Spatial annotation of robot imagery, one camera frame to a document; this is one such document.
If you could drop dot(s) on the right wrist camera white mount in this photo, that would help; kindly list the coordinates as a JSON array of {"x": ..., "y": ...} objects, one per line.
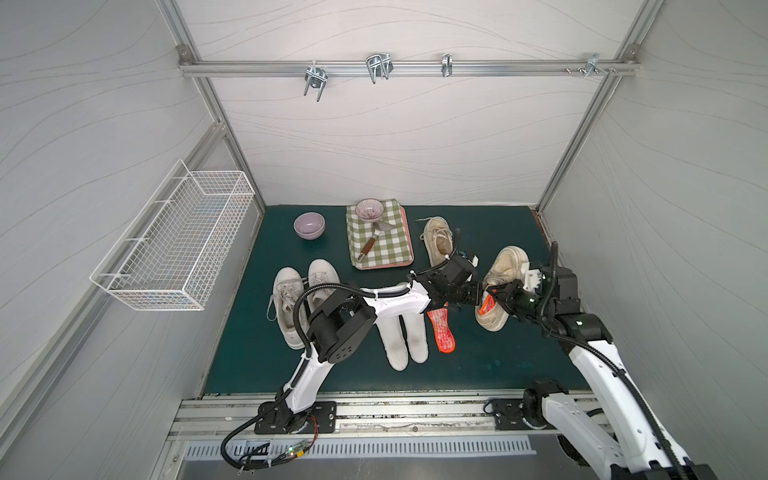
[{"x": 532, "y": 280}]

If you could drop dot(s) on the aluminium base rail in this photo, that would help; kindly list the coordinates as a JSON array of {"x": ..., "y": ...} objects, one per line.
[{"x": 372, "y": 414}]

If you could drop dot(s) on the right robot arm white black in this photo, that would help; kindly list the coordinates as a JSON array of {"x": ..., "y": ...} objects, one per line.
[{"x": 637, "y": 446}]

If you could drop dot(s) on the metal hook bracket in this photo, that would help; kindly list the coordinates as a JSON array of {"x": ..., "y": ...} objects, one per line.
[
  {"x": 592, "y": 67},
  {"x": 379, "y": 65},
  {"x": 316, "y": 78},
  {"x": 446, "y": 65}
]

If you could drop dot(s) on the purple bowl on table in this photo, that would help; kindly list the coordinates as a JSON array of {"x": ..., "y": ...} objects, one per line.
[{"x": 309, "y": 225}]

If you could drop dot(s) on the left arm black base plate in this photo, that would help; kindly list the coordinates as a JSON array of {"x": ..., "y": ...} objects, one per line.
[{"x": 278, "y": 418}]

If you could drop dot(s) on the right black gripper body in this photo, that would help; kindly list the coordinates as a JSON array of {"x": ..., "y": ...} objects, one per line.
[{"x": 510, "y": 291}]

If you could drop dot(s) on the green white checkered cloth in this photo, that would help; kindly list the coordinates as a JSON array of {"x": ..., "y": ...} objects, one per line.
[{"x": 392, "y": 248}]

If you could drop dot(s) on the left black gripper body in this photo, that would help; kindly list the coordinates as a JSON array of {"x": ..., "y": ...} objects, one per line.
[{"x": 462, "y": 289}]

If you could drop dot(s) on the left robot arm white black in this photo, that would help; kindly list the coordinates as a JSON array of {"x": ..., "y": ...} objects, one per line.
[{"x": 333, "y": 319}]

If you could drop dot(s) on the aluminium cross rail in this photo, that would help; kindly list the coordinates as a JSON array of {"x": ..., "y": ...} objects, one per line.
[{"x": 402, "y": 68}]

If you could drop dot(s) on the red patterned insole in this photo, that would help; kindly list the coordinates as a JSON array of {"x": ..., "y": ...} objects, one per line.
[
  {"x": 486, "y": 308},
  {"x": 443, "y": 335}
]

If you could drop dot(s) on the pink speckled bowl on cloth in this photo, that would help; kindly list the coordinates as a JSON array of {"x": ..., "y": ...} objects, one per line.
[{"x": 369, "y": 210}]

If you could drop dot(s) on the white sneaker with laces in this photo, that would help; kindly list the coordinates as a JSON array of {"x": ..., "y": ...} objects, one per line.
[{"x": 287, "y": 287}]

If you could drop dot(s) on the metal spatula wooden handle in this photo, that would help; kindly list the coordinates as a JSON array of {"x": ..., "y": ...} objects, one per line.
[{"x": 379, "y": 227}]

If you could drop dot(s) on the pink tray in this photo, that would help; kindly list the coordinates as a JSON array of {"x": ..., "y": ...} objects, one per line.
[{"x": 409, "y": 231}]

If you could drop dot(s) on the white wire basket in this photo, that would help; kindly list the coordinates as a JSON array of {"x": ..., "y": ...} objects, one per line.
[{"x": 170, "y": 255}]

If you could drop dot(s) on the white insole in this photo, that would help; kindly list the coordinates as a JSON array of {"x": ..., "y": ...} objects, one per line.
[
  {"x": 393, "y": 341},
  {"x": 416, "y": 337}
]

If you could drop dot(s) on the beige sneaker one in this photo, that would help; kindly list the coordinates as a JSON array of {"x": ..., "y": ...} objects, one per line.
[
  {"x": 438, "y": 239},
  {"x": 509, "y": 265}
]

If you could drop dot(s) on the white vent strip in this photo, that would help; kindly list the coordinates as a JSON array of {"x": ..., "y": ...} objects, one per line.
[{"x": 374, "y": 447}]

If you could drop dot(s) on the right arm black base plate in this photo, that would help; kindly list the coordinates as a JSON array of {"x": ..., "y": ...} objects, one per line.
[{"x": 508, "y": 415}]

